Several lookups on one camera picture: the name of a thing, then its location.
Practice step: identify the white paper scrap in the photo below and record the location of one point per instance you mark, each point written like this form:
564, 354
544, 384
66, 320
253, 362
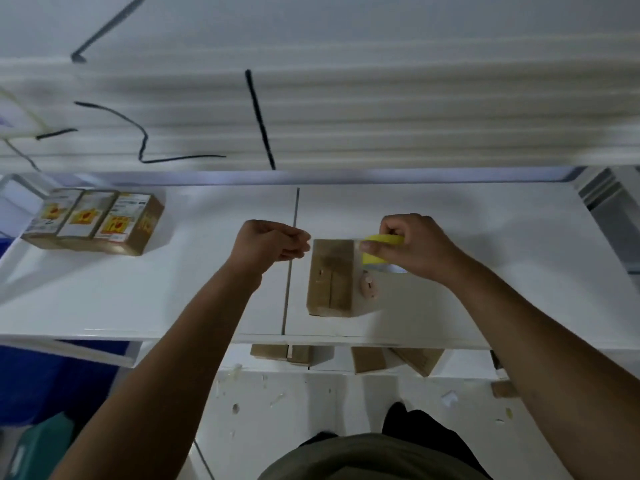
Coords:
449, 398

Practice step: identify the person's left forearm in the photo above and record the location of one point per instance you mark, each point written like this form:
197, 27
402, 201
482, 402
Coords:
150, 384

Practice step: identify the small pink cutter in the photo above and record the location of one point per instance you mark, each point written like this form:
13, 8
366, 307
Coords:
369, 287

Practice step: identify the cardboard box with printed label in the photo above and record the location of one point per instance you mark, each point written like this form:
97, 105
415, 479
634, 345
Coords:
50, 214

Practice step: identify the person's dark trousers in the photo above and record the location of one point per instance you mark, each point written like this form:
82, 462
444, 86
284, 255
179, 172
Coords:
425, 424

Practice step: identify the labelled box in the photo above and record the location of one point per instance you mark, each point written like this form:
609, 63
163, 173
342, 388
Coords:
87, 214

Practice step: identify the yellow tape roll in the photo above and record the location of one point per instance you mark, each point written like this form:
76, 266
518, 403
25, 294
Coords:
382, 239

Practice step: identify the person's olive shirt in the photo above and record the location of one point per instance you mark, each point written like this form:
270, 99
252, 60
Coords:
370, 459

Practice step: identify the person's left hand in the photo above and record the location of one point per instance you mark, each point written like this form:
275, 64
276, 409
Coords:
265, 249

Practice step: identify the plain brown cardboard box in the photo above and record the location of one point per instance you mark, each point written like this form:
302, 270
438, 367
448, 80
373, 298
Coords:
330, 284

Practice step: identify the person's right forearm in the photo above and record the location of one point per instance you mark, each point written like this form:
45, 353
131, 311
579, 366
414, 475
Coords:
550, 369

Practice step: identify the green plastic mailer package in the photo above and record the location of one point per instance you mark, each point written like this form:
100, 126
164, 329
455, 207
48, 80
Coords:
40, 449

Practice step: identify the white metal shelving rack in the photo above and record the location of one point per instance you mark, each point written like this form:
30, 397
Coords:
175, 284

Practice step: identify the person's right hand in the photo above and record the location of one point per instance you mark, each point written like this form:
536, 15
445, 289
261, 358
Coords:
425, 249

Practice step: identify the blue plastic crate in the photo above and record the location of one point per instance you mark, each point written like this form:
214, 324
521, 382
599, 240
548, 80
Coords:
50, 384

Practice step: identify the yellow-edged white sticker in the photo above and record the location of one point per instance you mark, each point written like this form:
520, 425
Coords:
20, 119

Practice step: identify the cardboard box with white label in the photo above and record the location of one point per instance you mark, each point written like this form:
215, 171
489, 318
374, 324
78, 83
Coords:
145, 229

